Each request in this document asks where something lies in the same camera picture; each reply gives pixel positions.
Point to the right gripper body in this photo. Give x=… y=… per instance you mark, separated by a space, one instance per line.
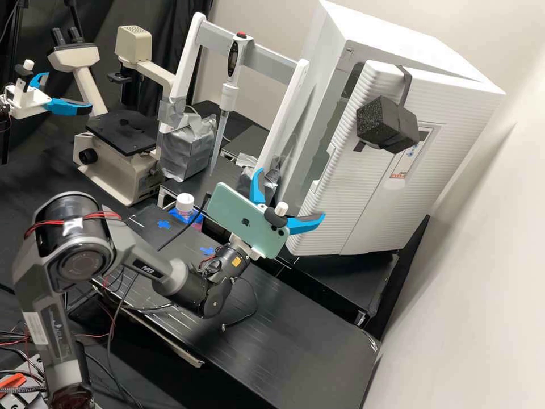
x=251 y=251

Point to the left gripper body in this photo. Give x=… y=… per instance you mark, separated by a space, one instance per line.
x=27 y=102

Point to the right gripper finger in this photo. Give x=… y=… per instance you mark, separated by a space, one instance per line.
x=304 y=225
x=257 y=187

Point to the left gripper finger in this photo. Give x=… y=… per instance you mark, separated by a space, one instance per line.
x=68 y=106
x=39 y=79

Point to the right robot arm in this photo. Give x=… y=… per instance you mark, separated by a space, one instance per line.
x=81 y=247

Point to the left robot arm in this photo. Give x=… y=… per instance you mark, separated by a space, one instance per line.
x=3 y=114

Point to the incubator door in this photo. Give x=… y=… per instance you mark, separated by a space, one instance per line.
x=366 y=204

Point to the black platform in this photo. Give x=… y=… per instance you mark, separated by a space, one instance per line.
x=170 y=230
x=340 y=281
x=230 y=179
x=298 y=349

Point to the blue bottle holder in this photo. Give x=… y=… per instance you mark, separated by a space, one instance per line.
x=193 y=218

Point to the small bottle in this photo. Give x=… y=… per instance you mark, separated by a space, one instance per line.
x=185 y=203

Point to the cream microscope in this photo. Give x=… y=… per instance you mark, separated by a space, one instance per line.
x=123 y=166

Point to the pipette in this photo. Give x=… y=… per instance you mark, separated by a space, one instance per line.
x=232 y=64

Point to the white pipette stand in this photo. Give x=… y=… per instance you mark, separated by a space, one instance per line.
x=213 y=42

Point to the white incubator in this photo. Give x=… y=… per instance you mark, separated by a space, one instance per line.
x=383 y=25

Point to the right wrist camera phone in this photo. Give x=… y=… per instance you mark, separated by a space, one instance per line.
x=242 y=221

